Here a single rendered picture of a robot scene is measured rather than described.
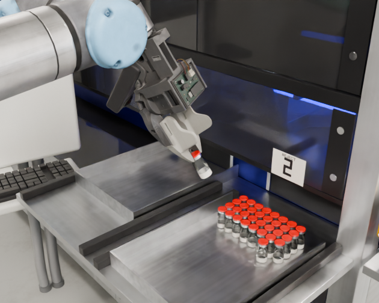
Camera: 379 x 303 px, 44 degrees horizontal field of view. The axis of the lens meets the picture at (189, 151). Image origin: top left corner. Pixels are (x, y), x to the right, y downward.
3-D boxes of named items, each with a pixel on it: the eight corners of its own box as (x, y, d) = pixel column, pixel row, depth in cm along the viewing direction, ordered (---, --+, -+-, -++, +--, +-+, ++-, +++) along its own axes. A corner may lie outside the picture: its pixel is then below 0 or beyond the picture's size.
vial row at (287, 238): (228, 217, 106) (229, 201, 104) (292, 255, 94) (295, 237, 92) (222, 221, 105) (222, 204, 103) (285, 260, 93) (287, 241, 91)
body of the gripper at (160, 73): (186, 116, 67) (143, 42, 63) (146, 127, 73) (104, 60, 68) (210, 89, 72) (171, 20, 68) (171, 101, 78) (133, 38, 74)
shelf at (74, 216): (165, 145, 146) (165, 140, 145) (372, 250, 99) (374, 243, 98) (17, 200, 117) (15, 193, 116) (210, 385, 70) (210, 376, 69)
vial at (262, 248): (260, 254, 94) (262, 236, 92) (269, 260, 93) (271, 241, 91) (253, 259, 93) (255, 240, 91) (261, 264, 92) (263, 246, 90)
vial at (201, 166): (204, 172, 80) (192, 152, 79) (214, 171, 79) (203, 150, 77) (198, 180, 79) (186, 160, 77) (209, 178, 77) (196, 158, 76)
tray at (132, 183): (175, 145, 142) (175, 134, 140) (237, 176, 124) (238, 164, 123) (75, 182, 121) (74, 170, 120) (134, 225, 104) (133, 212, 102)
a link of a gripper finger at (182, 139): (206, 167, 71) (178, 115, 69) (178, 172, 75) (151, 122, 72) (215, 157, 74) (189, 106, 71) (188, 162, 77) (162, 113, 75)
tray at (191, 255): (231, 204, 112) (231, 191, 110) (323, 256, 94) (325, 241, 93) (110, 265, 92) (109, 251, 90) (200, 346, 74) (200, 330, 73)
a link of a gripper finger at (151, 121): (166, 149, 72) (139, 100, 69) (159, 151, 73) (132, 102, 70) (182, 134, 75) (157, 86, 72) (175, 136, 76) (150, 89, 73)
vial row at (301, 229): (242, 210, 109) (243, 193, 107) (305, 246, 97) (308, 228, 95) (236, 214, 108) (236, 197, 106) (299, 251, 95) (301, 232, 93)
